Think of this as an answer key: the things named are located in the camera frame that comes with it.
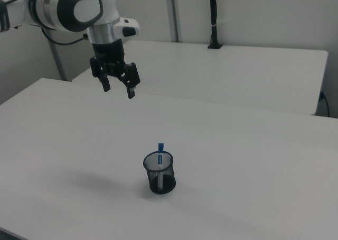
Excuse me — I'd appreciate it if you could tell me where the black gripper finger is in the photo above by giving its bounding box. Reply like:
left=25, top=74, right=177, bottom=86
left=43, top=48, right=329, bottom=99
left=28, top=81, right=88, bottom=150
left=117, top=62, right=141, bottom=99
left=89, top=56, right=111, bottom=93

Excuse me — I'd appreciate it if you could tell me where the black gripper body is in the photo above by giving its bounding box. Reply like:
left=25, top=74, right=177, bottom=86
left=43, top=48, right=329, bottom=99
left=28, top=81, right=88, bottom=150
left=89, top=38, right=128, bottom=78

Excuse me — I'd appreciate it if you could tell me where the blue capped white marker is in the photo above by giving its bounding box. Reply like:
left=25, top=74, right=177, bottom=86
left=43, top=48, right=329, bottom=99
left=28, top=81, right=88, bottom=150
left=156, top=142, right=165, bottom=192

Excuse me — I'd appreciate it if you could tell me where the white side table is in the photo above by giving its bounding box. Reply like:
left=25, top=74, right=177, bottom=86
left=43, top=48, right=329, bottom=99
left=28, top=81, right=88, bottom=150
left=71, top=40, right=329, bottom=117

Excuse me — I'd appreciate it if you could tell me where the black mesh pen cup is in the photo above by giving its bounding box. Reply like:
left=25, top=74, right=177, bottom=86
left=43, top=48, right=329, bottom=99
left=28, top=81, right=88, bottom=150
left=143, top=151, right=177, bottom=196

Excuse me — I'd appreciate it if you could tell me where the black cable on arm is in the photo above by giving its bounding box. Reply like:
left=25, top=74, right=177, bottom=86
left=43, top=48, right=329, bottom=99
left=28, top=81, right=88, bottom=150
left=40, top=27, right=89, bottom=45

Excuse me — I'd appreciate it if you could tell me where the grey metal partition post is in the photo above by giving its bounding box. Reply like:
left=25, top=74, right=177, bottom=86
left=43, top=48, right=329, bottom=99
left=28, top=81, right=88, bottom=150
left=164, top=0, right=183, bottom=43

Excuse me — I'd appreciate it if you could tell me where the black camera pole with clamp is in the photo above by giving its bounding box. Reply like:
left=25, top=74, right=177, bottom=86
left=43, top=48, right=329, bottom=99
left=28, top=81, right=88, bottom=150
left=207, top=0, right=224, bottom=50

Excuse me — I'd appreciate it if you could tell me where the black cable at table edge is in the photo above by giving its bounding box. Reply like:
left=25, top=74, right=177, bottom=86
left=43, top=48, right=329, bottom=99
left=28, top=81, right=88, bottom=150
left=318, top=91, right=331, bottom=118

